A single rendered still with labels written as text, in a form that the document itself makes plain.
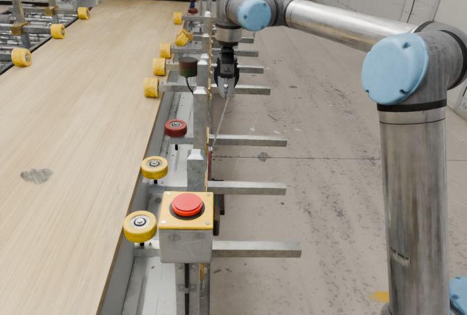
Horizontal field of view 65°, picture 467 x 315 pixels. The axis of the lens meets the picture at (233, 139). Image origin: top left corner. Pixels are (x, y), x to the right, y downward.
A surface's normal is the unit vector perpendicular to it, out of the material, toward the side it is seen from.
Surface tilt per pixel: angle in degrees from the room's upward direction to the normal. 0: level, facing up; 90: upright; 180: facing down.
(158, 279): 0
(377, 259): 0
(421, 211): 73
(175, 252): 90
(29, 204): 0
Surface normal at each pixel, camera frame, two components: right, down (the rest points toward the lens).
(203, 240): 0.04, 0.51
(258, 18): 0.40, 0.49
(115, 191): 0.06, -0.86
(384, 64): -0.89, 0.07
